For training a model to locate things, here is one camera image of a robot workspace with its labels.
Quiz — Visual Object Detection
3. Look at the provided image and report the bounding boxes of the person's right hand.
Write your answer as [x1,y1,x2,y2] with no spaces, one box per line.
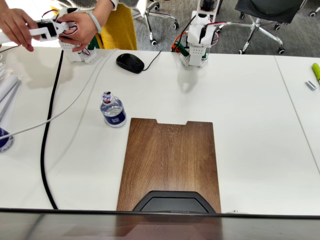
[0,7,41,53]

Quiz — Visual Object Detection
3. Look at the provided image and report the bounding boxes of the white leader robot arm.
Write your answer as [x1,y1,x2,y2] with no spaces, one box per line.
[0,7,98,65]

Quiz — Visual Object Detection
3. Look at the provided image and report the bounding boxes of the blue bottle with sticker cap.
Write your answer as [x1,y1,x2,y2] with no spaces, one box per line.
[99,91,128,129]

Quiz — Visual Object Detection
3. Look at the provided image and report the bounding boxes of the person's left forearm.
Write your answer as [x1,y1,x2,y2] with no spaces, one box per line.
[92,0,120,21]

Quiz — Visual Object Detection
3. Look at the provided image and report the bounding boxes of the blue white round object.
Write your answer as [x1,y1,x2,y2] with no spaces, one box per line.
[0,126,15,153]

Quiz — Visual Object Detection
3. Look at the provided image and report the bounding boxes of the brown wooden board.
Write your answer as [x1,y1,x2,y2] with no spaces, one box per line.
[116,117,222,214]

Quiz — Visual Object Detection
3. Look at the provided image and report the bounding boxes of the person in yellow skirt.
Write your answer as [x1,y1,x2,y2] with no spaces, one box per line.
[48,0,140,51]

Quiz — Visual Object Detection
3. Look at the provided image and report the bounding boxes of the white office chair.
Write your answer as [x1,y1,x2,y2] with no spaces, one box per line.
[123,0,180,46]

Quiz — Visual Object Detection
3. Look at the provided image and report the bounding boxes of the green orange spring clamp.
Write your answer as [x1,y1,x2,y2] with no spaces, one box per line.
[171,31,191,58]

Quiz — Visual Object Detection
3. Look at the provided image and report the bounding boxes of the black monitor stand base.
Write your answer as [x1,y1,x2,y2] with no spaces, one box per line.
[131,190,217,214]

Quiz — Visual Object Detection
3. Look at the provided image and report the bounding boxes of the black office chair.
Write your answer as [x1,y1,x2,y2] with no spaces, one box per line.
[215,0,311,55]

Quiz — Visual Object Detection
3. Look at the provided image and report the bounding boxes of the small grey staple strip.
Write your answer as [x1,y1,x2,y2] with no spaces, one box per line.
[304,80,318,91]

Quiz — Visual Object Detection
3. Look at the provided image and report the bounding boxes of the pale green jade bracelet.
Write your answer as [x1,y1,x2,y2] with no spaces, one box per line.
[87,11,103,35]

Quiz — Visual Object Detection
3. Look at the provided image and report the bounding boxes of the white cable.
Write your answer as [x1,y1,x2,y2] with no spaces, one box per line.
[0,49,118,140]

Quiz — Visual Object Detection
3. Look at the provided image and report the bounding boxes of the black wired computer mouse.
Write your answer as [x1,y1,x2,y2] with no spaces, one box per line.
[115,50,163,75]

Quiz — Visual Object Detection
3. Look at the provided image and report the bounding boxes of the thick black cable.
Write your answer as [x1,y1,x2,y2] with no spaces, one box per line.
[40,49,64,210]

